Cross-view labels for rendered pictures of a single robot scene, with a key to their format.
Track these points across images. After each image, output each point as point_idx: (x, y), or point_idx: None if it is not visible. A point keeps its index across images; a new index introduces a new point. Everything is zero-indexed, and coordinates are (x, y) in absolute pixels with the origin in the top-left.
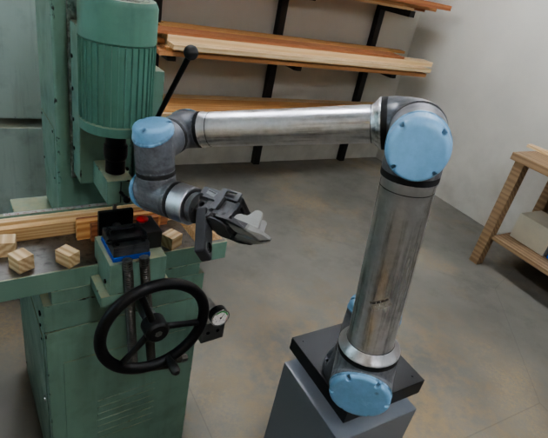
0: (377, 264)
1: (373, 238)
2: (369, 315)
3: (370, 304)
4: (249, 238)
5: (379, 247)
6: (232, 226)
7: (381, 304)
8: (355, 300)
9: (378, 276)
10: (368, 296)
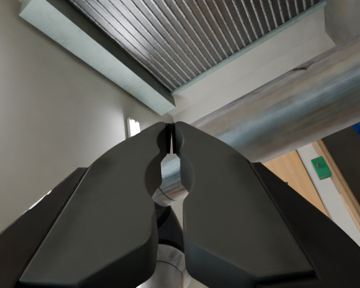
0: (239, 106)
1: (212, 134)
2: (330, 55)
3: (308, 67)
4: (188, 163)
5: (214, 120)
6: (67, 242)
7: (295, 67)
8: (355, 86)
9: (255, 94)
10: (300, 76)
